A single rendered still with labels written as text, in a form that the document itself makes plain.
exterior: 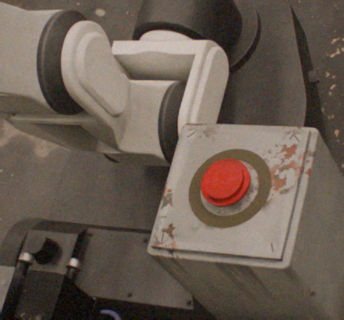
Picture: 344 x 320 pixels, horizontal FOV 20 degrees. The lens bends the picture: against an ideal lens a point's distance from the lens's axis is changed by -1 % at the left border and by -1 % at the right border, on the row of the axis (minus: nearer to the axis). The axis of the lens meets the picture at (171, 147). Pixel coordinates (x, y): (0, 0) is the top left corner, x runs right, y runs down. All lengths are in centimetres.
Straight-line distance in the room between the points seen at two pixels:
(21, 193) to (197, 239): 137
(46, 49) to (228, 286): 58
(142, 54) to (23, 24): 45
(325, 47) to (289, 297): 124
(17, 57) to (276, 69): 65
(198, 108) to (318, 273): 84
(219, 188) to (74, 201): 107
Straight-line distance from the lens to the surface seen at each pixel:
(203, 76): 161
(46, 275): 100
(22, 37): 126
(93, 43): 130
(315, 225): 76
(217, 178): 74
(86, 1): 231
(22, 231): 180
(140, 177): 175
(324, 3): 204
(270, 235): 72
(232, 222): 74
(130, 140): 149
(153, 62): 169
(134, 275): 165
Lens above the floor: 156
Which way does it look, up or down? 52 degrees down
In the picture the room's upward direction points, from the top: 39 degrees counter-clockwise
